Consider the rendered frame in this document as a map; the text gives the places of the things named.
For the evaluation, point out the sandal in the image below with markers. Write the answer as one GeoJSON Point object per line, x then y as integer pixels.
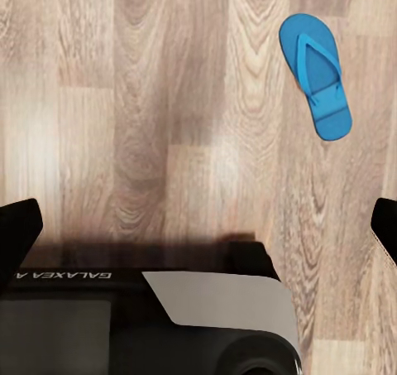
{"type": "Point", "coordinates": [311, 52]}

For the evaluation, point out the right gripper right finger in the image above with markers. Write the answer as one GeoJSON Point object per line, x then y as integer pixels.
{"type": "Point", "coordinates": [384, 224]}

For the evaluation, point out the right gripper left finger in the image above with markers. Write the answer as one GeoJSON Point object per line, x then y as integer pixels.
{"type": "Point", "coordinates": [20, 226]}

